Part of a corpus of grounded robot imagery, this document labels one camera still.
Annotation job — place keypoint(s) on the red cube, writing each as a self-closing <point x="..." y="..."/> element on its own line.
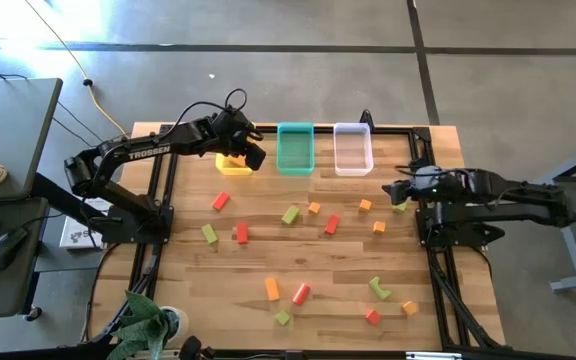
<point x="373" y="317"/>

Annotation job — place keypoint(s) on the green cube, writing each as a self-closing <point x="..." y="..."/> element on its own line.
<point x="282" y="317"/>

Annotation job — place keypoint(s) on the white printed box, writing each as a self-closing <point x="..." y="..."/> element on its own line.
<point x="75" y="235"/>

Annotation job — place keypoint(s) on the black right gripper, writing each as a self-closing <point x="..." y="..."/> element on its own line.
<point x="448" y="187"/>

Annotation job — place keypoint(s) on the orange cube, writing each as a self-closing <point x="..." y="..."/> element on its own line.
<point x="379" y="227"/>
<point x="314" y="208"/>
<point x="410" y="307"/>
<point x="365" y="205"/>

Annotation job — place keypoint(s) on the clear plastic bin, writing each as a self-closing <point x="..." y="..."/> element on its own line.
<point x="353" y="150"/>

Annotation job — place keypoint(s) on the green leafy plant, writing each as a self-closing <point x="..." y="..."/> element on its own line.
<point x="143" y="325"/>

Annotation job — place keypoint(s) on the red cylinder block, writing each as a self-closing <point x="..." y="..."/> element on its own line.
<point x="301" y="294"/>

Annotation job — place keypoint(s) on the teal plastic bin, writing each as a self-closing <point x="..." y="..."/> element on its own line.
<point x="295" y="150"/>

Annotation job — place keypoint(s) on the red rectangular block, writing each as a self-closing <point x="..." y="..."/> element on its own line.
<point x="221" y="201"/>
<point x="242" y="233"/>
<point x="332" y="224"/>

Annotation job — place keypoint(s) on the light grey desk top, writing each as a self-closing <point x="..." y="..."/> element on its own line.
<point x="8" y="125"/>

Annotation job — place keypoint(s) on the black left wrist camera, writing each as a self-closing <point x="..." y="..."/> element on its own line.
<point x="255" y="156"/>

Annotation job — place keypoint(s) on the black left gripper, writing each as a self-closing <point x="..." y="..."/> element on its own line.
<point x="233" y="131"/>

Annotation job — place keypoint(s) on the orange rectangular block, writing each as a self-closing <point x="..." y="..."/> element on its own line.
<point x="238" y="161"/>

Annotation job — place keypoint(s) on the white plant pot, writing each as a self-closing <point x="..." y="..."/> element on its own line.
<point x="182" y="322"/>

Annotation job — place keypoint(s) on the silver label plate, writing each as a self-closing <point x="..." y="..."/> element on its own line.
<point x="433" y="356"/>

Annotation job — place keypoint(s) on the green arch block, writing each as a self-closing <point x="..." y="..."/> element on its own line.
<point x="379" y="292"/>

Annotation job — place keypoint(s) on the green rectangular block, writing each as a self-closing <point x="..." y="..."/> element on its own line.
<point x="290" y="215"/>
<point x="209" y="233"/>

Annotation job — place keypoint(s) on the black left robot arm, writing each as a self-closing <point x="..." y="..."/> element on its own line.
<point x="143" y="152"/>

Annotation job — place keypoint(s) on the yellow plastic bin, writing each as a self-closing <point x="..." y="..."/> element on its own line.
<point x="233" y="172"/>

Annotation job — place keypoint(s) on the small green block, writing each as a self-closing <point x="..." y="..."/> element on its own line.
<point x="401" y="209"/>

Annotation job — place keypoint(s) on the long orange block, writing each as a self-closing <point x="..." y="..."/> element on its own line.
<point x="272" y="289"/>

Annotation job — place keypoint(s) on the black computer mouse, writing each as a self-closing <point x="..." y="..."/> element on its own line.
<point x="5" y="247"/>

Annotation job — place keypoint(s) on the black aluminium frame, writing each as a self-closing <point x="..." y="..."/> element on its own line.
<point x="393" y="131"/>

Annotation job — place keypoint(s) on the black caster wheel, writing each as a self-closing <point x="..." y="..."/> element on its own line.
<point x="33" y="314"/>

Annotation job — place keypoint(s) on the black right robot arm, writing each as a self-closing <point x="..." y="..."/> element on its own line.
<point x="518" y="195"/>

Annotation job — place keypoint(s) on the black desk support bar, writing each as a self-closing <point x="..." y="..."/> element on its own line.
<point x="58" y="197"/>

